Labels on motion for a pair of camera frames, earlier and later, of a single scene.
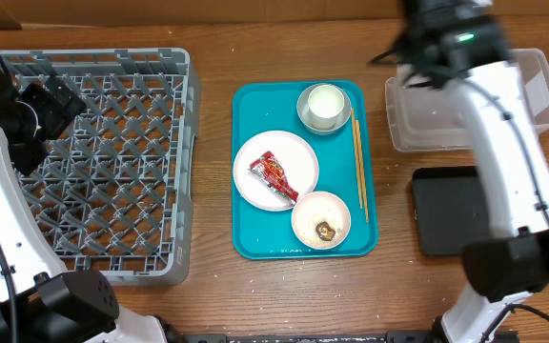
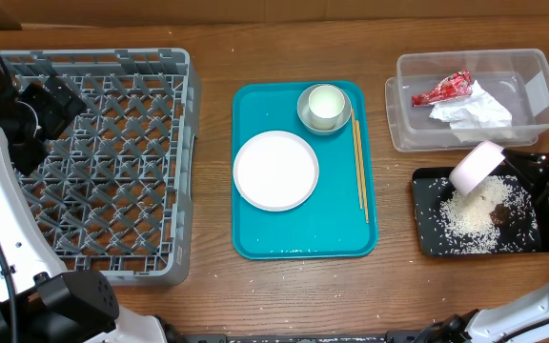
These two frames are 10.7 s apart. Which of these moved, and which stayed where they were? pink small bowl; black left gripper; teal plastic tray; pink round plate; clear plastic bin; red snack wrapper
Moved: red snack wrapper; pink small bowl
Stayed: clear plastic bin; pink round plate; black left gripper; teal plastic tray
